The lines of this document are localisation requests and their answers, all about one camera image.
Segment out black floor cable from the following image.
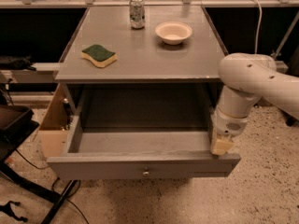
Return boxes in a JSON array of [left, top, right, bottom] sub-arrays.
[[15, 148, 91, 224]]

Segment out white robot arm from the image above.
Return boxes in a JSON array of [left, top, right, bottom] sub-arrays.
[[211, 53, 299, 155]]

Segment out green yellow sponge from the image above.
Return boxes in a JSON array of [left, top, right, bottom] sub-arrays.
[[81, 44, 118, 68]]

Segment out metal railing frame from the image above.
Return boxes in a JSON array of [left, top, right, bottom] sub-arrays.
[[0, 0, 299, 82]]

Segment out white bowl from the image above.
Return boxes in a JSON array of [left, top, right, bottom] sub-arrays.
[[155, 21, 192, 45]]

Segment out black chair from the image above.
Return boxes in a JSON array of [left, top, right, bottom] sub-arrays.
[[0, 104, 78, 224]]

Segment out black bag on ledge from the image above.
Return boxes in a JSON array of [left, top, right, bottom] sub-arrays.
[[0, 56, 36, 71]]

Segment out crumpled soda can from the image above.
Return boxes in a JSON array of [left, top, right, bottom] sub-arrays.
[[129, 0, 145, 29]]

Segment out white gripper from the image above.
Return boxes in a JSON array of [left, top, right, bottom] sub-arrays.
[[210, 109, 248, 156]]

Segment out grey top drawer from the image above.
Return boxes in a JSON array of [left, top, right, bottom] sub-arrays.
[[46, 87, 242, 181]]

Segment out grey drawer cabinet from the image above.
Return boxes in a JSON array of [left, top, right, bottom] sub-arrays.
[[53, 5, 230, 133]]

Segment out white cable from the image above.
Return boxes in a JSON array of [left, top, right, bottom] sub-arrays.
[[249, 0, 263, 55]]

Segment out cardboard box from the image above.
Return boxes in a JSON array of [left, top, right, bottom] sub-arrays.
[[38, 85, 73, 158]]

